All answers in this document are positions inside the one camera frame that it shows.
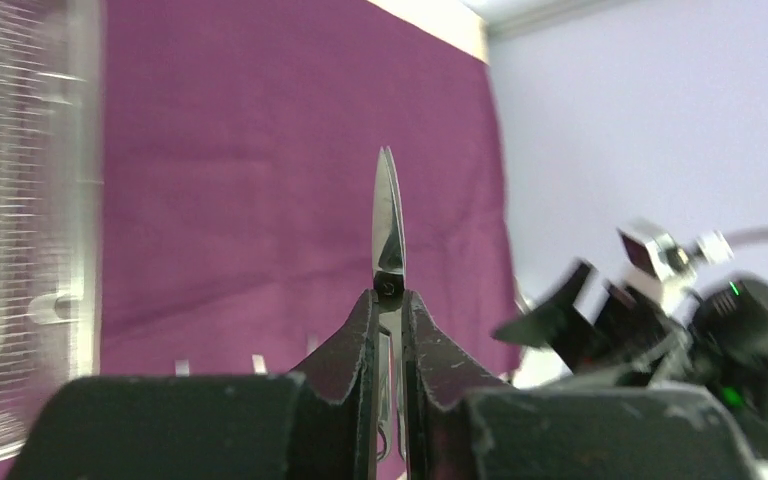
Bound small metal scissors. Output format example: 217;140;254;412
306;334;319;355

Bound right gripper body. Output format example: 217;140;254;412
576;283;709;388

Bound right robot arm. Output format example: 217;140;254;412
492;261;768;461

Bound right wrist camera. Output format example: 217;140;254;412
618;220;734;315

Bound maroon wrap cloth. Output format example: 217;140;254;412
101;1;517;375

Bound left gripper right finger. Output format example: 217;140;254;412
402;291;758;479

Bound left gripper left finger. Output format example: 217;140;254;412
8;290;379;480

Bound surgical forceps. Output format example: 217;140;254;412
174;359;190;377

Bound surgical clamp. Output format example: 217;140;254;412
251;354;268;375

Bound metal mesh instrument tray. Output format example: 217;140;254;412
0;1;104;463

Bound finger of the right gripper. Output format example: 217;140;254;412
491;260;598;351

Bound surgical scissors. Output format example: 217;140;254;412
372;146;407;462

